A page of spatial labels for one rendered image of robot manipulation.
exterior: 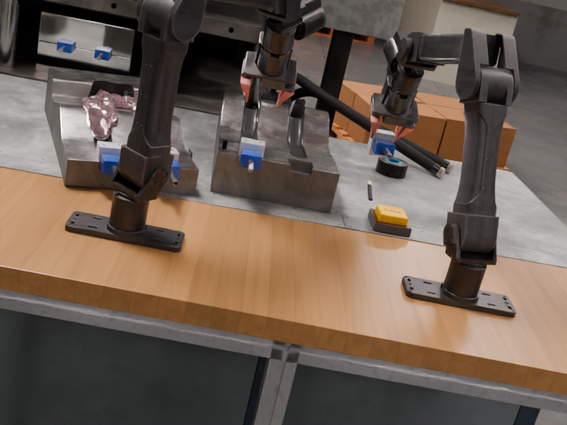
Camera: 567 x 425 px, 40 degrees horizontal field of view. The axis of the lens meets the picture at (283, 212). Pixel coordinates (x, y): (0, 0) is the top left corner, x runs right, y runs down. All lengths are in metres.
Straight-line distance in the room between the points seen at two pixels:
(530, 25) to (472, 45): 10.60
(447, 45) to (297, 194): 0.43
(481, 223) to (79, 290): 0.68
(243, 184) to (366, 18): 0.97
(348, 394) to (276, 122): 0.66
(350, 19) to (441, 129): 2.63
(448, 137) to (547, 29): 7.13
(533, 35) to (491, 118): 10.65
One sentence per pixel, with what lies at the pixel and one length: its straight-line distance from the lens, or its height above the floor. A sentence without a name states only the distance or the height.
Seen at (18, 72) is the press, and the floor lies 0.79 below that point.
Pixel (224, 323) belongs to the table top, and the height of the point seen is 0.77.
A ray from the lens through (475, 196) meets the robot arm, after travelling 1.40.
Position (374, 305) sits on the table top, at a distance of 1.34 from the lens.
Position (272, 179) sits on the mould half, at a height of 0.85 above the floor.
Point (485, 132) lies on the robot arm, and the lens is 1.41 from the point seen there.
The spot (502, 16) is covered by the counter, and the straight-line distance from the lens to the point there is 8.95.
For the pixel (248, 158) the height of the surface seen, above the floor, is 0.90.
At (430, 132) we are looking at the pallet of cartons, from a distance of 5.01.
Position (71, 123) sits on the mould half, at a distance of 1.70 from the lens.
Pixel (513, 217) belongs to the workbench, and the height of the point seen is 0.80.
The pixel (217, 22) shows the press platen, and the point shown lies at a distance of 2.39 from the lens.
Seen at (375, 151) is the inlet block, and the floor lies 0.93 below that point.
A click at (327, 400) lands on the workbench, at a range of 1.89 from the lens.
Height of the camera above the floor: 1.37
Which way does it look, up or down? 21 degrees down
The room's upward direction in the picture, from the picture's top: 13 degrees clockwise
